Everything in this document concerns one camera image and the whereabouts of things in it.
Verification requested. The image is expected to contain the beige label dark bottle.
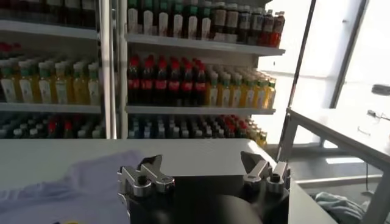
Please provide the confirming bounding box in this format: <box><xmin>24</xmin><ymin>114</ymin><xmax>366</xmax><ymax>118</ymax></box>
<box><xmin>213</xmin><ymin>2</ymin><xmax>227</xmax><ymax>42</ymax></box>
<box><xmin>225</xmin><ymin>3</ymin><xmax>239</xmax><ymax>43</ymax></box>

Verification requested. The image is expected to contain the dark label drink bottle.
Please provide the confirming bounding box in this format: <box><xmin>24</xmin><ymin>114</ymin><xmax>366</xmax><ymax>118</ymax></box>
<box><xmin>237</xmin><ymin>5</ymin><xmax>251</xmax><ymax>44</ymax></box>
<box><xmin>250</xmin><ymin>7</ymin><xmax>263</xmax><ymax>46</ymax></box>

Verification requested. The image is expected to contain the grey metal frame table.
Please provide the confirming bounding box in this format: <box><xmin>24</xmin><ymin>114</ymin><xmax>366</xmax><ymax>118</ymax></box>
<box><xmin>275</xmin><ymin>106</ymin><xmax>390</xmax><ymax>189</ymax></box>

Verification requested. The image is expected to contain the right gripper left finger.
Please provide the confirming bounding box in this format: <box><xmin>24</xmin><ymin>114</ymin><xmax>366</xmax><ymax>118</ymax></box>
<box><xmin>117</xmin><ymin>154</ymin><xmax>176</xmax><ymax>198</ymax></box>

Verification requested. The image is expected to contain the yellow juice bottle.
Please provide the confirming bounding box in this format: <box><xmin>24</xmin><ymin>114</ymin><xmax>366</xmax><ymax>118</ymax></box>
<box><xmin>264</xmin><ymin>79</ymin><xmax>277</xmax><ymax>110</ymax></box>
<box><xmin>218</xmin><ymin>73</ymin><xmax>232</xmax><ymax>108</ymax></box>
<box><xmin>87</xmin><ymin>63</ymin><xmax>101</xmax><ymax>107</ymax></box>
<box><xmin>206</xmin><ymin>72</ymin><xmax>219</xmax><ymax>107</ymax></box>
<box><xmin>230</xmin><ymin>74</ymin><xmax>243</xmax><ymax>108</ymax></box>
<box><xmin>37</xmin><ymin>62</ymin><xmax>53</xmax><ymax>105</ymax></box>
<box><xmin>0</xmin><ymin>60</ymin><xmax>18</xmax><ymax>103</ymax></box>
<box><xmin>54</xmin><ymin>63</ymin><xmax>69</xmax><ymax>105</ymax></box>
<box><xmin>242</xmin><ymin>77</ymin><xmax>255</xmax><ymax>109</ymax></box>
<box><xmin>17</xmin><ymin>60</ymin><xmax>35</xmax><ymax>104</ymax></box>
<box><xmin>72</xmin><ymin>63</ymin><xmax>88</xmax><ymax>106</ymax></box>
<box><xmin>253</xmin><ymin>78</ymin><xmax>266</xmax><ymax>110</ymax></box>

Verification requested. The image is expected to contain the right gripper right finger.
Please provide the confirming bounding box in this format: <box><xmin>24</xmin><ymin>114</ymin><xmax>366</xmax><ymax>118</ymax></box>
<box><xmin>239</xmin><ymin>151</ymin><xmax>292</xmax><ymax>195</ymax></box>

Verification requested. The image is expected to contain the grey metal shelving unit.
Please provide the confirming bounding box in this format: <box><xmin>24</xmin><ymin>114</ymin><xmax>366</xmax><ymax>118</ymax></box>
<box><xmin>0</xmin><ymin>0</ymin><xmax>118</xmax><ymax>140</ymax></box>
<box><xmin>117</xmin><ymin>0</ymin><xmax>286</xmax><ymax>147</ymax></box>

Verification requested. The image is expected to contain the grey white garment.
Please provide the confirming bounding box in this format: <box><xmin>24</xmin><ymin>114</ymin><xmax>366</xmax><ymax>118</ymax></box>
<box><xmin>312</xmin><ymin>191</ymin><xmax>390</xmax><ymax>224</ymax></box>

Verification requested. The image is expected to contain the red cap cola bottle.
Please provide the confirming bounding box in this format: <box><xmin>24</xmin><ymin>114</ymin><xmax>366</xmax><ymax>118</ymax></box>
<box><xmin>140</xmin><ymin>57</ymin><xmax>155</xmax><ymax>105</ymax></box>
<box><xmin>154</xmin><ymin>58</ymin><xmax>168</xmax><ymax>106</ymax></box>
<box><xmin>127</xmin><ymin>56</ymin><xmax>141</xmax><ymax>104</ymax></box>
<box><xmin>167</xmin><ymin>60</ymin><xmax>182</xmax><ymax>107</ymax></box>
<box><xmin>180</xmin><ymin>62</ymin><xmax>194</xmax><ymax>107</ymax></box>
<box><xmin>194</xmin><ymin>63</ymin><xmax>207</xmax><ymax>107</ymax></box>

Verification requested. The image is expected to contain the dark metal frame post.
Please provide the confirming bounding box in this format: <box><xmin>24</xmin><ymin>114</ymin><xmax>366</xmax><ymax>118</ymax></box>
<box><xmin>286</xmin><ymin>0</ymin><xmax>317</xmax><ymax>109</ymax></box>

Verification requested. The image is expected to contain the grey window frame post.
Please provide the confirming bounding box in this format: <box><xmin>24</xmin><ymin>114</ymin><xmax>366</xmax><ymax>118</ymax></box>
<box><xmin>330</xmin><ymin>0</ymin><xmax>368</xmax><ymax>109</ymax></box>

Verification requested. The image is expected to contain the green cap tea bottle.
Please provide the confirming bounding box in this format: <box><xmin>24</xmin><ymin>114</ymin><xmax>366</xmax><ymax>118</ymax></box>
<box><xmin>157</xmin><ymin>0</ymin><xmax>169</xmax><ymax>37</ymax></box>
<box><xmin>127</xmin><ymin>0</ymin><xmax>140</xmax><ymax>34</ymax></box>
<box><xmin>172</xmin><ymin>1</ymin><xmax>184</xmax><ymax>38</ymax></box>
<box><xmin>200</xmin><ymin>2</ymin><xmax>213</xmax><ymax>40</ymax></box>
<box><xmin>185</xmin><ymin>2</ymin><xmax>198</xmax><ymax>39</ymax></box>
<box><xmin>142</xmin><ymin>0</ymin><xmax>154</xmax><ymax>35</ymax></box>

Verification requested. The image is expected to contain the purple printed t-shirt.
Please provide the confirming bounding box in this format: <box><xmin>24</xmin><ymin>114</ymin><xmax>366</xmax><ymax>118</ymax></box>
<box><xmin>0</xmin><ymin>149</ymin><xmax>146</xmax><ymax>224</ymax></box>

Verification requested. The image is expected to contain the red drink bottle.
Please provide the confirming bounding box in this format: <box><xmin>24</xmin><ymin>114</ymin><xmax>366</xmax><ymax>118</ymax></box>
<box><xmin>261</xmin><ymin>9</ymin><xmax>275</xmax><ymax>47</ymax></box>
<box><xmin>272</xmin><ymin>11</ymin><xmax>286</xmax><ymax>49</ymax></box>

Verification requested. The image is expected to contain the black round object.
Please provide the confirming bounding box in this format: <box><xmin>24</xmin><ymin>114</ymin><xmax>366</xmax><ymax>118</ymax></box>
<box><xmin>370</xmin><ymin>83</ymin><xmax>390</xmax><ymax>96</ymax></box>

